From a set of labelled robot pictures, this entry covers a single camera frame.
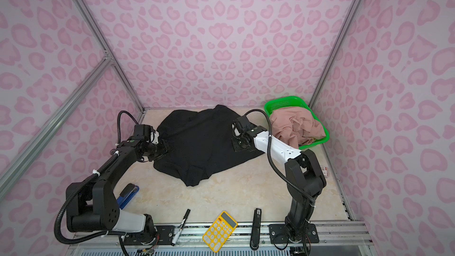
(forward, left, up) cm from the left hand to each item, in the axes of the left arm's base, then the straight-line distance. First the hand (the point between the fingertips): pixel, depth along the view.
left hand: (170, 147), depth 88 cm
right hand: (+2, -34, 0) cm, 34 cm away
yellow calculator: (-35, -25, -10) cm, 44 cm away
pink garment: (+8, -63, +4) cm, 64 cm away
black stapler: (-37, -40, -9) cm, 55 cm away
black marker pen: (-33, -9, -10) cm, 36 cm away
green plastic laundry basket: (+35, -71, -4) cm, 79 cm away
